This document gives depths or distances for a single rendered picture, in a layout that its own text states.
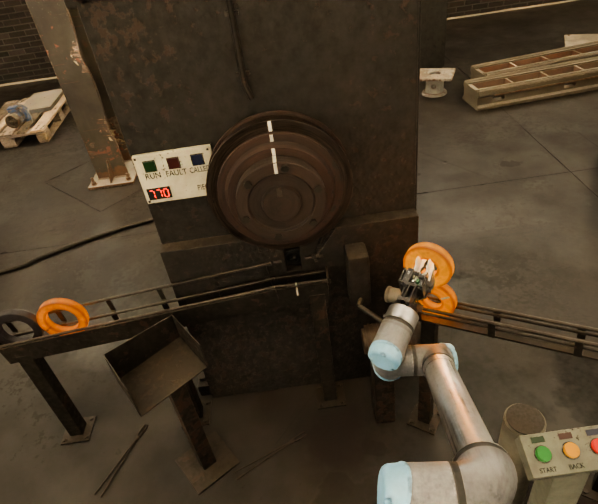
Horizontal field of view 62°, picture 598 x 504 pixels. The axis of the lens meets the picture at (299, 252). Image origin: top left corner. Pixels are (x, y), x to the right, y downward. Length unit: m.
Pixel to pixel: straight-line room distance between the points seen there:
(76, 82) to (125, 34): 2.74
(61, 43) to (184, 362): 2.99
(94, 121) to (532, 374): 3.59
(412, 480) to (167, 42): 1.30
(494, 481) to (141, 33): 1.41
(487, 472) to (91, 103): 3.92
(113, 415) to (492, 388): 1.74
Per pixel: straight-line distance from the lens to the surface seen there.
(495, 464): 1.04
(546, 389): 2.50
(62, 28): 4.26
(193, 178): 1.75
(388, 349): 1.36
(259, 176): 1.49
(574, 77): 5.36
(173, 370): 1.83
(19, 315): 2.15
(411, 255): 1.57
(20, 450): 2.73
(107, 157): 4.55
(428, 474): 0.99
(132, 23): 1.62
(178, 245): 1.90
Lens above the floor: 1.91
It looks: 37 degrees down
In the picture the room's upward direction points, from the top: 9 degrees counter-clockwise
